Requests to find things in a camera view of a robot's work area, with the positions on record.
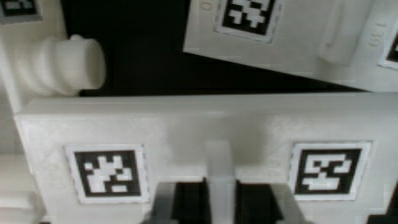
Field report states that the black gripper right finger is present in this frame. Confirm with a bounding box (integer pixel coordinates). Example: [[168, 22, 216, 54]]
[[235, 182, 308, 224]]

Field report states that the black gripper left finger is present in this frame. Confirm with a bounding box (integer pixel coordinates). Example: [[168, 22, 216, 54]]
[[141, 181, 210, 224]]

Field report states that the white cabinet door panel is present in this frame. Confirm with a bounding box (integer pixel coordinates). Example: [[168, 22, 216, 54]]
[[15, 93, 398, 224], [184, 0, 398, 92]]

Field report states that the white cabinet body box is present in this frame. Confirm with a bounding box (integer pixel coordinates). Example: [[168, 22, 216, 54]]
[[0, 0, 107, 154]]

